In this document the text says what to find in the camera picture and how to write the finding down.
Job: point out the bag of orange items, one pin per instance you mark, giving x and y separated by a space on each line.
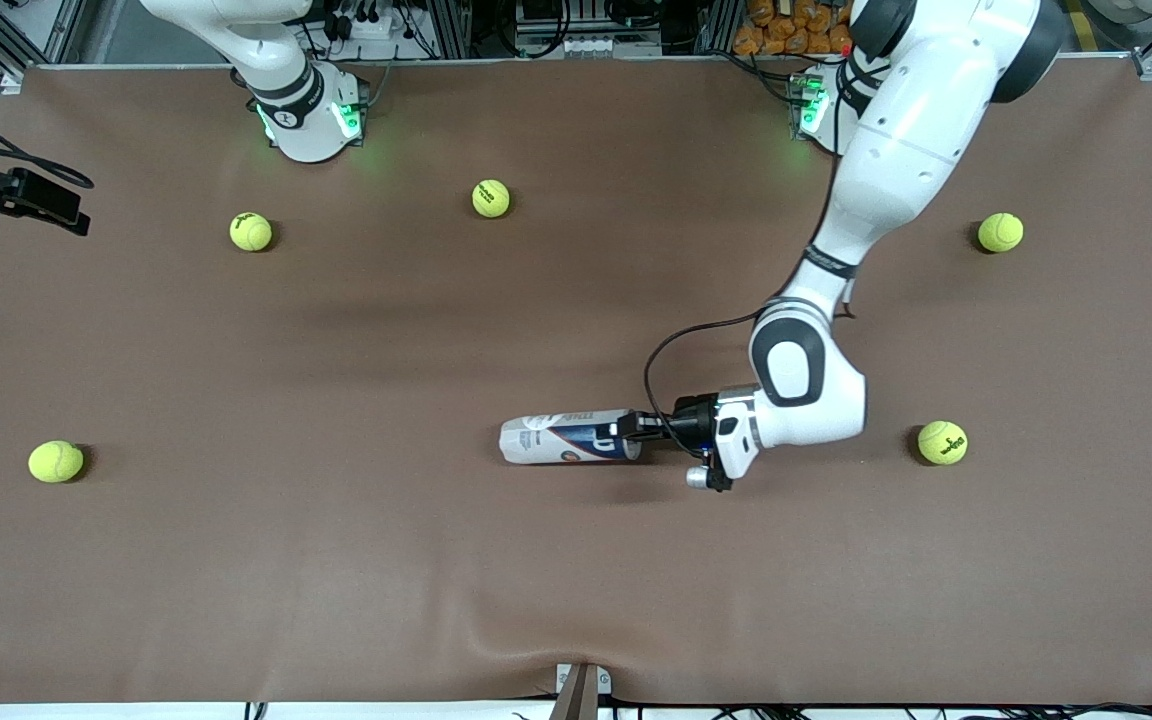
791 35

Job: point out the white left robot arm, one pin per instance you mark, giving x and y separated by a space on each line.
896 150

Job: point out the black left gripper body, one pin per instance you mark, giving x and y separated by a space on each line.
693 421

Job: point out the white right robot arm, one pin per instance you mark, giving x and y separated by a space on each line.
308 135

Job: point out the yellow tennis ball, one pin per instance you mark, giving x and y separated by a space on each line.
1000 232
942 442
56 461
251 231
491 198

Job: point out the white power strip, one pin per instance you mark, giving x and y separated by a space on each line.
376 25

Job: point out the clear plastic tennis ball can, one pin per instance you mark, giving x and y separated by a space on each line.
556 440

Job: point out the brown table mat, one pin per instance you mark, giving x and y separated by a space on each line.
576 560

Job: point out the aluminium frame post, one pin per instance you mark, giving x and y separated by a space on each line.
451 25
711 25

